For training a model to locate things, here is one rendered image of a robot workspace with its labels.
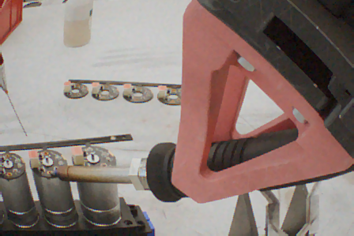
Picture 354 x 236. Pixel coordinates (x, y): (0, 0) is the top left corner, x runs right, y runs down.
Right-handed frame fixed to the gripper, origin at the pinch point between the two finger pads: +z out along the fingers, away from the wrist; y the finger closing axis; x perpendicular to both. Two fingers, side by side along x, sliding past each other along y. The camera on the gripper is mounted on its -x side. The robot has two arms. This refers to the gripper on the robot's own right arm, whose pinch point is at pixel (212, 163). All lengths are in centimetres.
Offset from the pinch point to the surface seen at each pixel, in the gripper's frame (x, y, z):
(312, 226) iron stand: 6.1, -1.4, 0.4
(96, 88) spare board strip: -10.0, -17.3, 16.9
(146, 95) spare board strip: -6.5, -19.3, 15.6
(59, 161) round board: -5.5, -1.3, 8.0
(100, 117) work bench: -7.7, -14.7, 16.4
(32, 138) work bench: -10.7, -8.5, 18.1
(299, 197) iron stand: 5.3, -5.0, 2.4
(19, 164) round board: -7.1, 0.7, 8.9
